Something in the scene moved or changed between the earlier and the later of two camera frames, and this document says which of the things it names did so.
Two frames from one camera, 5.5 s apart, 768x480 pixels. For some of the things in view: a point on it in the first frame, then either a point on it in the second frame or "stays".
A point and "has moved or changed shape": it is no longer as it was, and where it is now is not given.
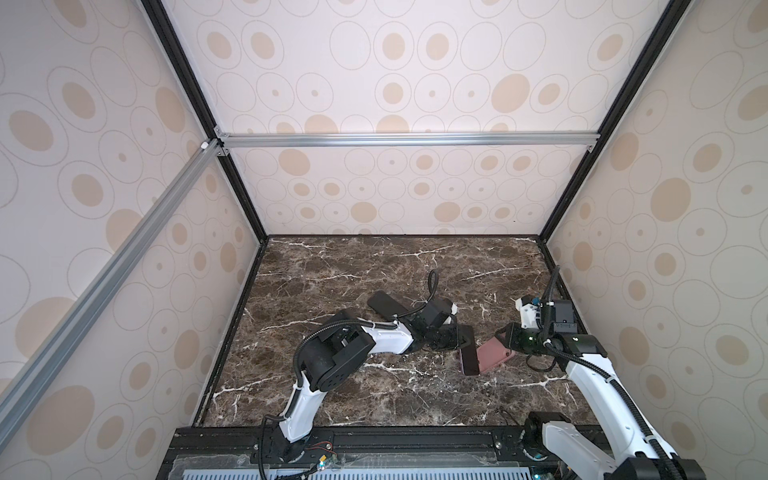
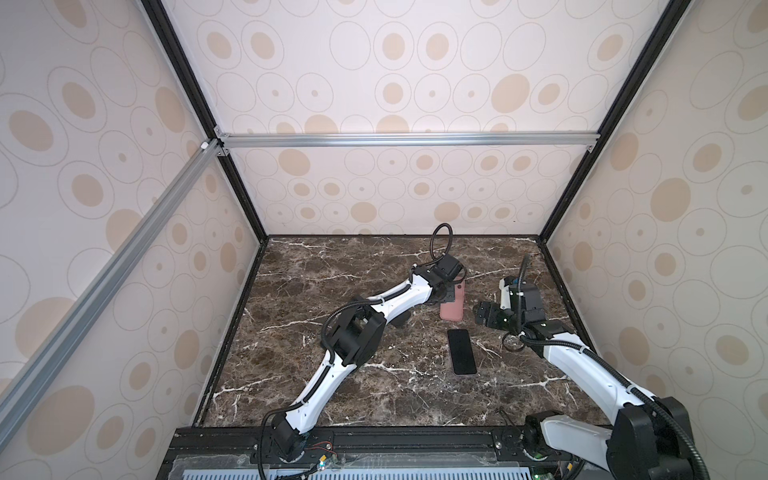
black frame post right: [669, 19] stays
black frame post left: [197, 92] stays
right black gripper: [513, 335] -> [483, 312]
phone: [469, 358] has moved or changed shape
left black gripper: [455, 339] -> [449, 297]
